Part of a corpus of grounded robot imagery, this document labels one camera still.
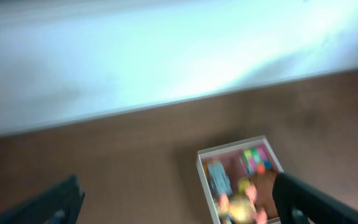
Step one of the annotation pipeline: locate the colourful puzzle cube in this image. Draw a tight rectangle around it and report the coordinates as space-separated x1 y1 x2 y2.
243 145 273 175

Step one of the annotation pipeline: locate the yellow grey toy truck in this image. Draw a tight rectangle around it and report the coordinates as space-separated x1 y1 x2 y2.
207 161 232 198

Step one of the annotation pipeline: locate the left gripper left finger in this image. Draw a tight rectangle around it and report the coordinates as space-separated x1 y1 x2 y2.
0 175 85 224

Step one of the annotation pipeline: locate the white cardboard box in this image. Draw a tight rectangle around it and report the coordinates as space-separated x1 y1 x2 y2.
196 136 283 224

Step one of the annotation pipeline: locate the brown plush toy with carrot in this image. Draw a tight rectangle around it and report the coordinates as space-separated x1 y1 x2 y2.
250 169 278 219

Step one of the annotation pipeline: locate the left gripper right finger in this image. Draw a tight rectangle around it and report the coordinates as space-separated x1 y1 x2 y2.
272 172 358 224

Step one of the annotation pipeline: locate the cream plush bunny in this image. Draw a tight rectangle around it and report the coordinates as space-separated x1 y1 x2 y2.
214 184 267 224

